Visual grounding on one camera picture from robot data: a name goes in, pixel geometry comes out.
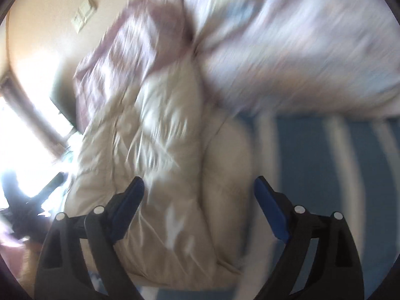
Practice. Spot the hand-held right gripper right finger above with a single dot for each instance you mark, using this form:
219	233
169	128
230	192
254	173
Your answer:
270	207

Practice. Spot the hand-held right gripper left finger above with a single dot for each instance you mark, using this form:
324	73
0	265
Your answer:
125	211

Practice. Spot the beige puffer jacket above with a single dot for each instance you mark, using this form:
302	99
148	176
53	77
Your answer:
162	137

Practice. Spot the blue striped bedsheet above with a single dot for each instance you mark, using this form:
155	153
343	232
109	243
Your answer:
312	162

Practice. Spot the bright window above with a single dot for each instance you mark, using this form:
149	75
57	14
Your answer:
18	137

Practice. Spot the dark furniture edge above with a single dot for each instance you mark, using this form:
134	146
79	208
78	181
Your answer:
64	106

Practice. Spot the pink floral duvet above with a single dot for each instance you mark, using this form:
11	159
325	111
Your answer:
281	43

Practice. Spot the white wall switch plate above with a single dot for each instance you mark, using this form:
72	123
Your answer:
78	22
87	6

